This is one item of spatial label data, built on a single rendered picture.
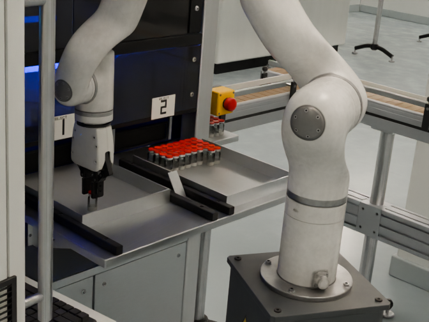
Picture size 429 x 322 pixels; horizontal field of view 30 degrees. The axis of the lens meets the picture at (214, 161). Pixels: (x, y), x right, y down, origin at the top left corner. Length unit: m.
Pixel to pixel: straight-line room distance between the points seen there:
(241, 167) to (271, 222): 1.88
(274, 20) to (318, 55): 0.11
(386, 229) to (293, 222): 1.38
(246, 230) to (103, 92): 2.30
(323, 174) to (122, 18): 0.52
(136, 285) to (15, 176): 1.15
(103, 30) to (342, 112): 0.52
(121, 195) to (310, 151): 0.63
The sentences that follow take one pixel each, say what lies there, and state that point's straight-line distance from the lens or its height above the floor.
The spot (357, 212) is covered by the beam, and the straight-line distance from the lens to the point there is 2.98.
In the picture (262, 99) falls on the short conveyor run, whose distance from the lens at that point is 2.68.
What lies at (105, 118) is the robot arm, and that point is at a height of 1.11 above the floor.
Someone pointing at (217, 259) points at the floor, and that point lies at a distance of 3.62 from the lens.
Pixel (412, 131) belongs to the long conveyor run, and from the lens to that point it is 2.76.
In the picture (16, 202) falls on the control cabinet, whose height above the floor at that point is 1.13.
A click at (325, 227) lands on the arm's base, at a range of 1.56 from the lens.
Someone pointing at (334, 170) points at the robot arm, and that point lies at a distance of 1.51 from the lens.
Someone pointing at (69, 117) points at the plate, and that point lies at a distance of 1.99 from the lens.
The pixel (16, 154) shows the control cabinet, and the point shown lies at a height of 1.21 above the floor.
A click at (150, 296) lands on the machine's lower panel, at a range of 2.41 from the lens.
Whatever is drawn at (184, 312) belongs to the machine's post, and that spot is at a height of 0.33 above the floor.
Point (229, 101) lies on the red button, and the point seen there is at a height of 1.01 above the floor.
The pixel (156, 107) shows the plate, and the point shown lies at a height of 1.02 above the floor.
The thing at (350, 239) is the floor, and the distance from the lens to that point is 3.98.
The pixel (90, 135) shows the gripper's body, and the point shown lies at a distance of 1.76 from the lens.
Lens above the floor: 1.63
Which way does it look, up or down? 20 degrees down
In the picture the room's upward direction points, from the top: 5 degrees clockwise
